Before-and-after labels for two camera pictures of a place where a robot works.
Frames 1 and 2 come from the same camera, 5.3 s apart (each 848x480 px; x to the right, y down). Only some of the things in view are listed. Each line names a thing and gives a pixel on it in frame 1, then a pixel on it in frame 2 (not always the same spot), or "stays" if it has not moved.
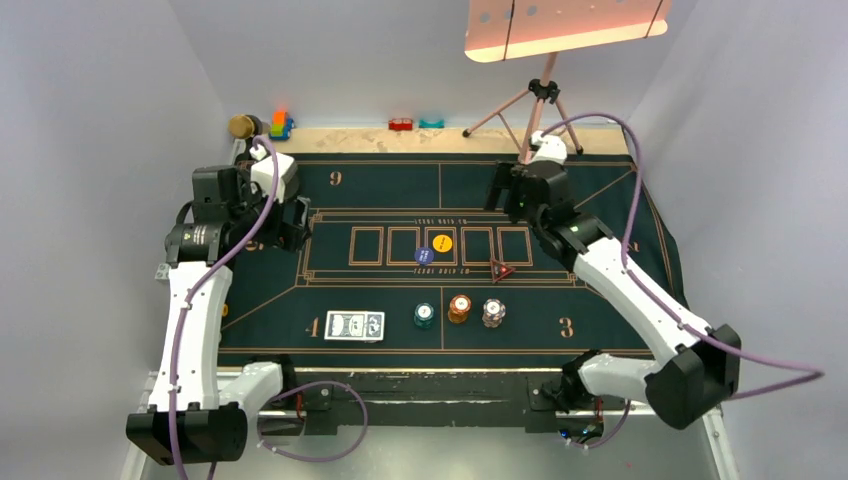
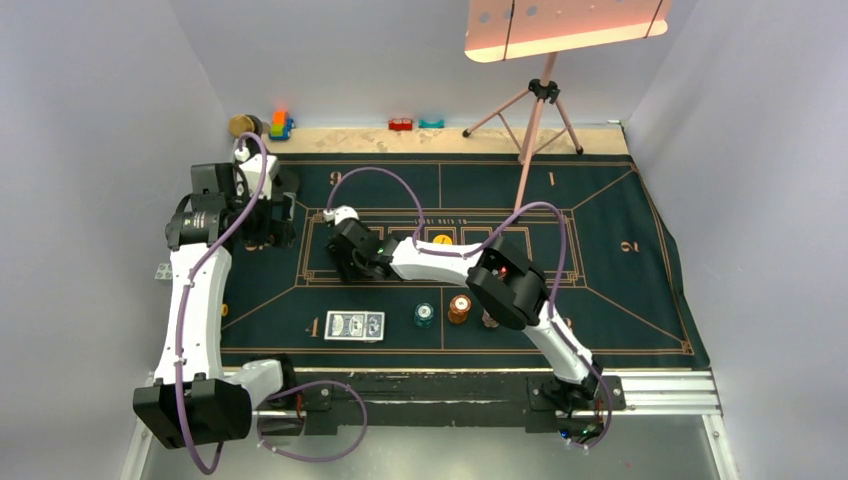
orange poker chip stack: (459, 309) stays
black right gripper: (504, 180) to (347, 274)
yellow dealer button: (442, 243) stays
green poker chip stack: (423, 315) stays
